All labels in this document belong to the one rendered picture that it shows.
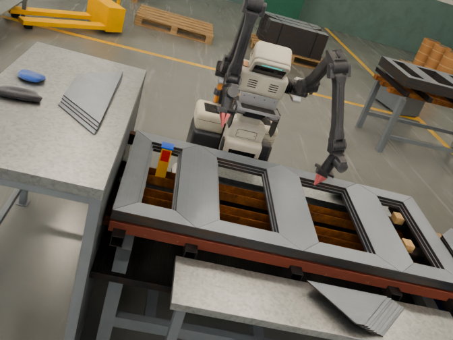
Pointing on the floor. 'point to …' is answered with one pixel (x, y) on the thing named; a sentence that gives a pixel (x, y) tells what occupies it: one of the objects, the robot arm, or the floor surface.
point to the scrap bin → (410, 108)
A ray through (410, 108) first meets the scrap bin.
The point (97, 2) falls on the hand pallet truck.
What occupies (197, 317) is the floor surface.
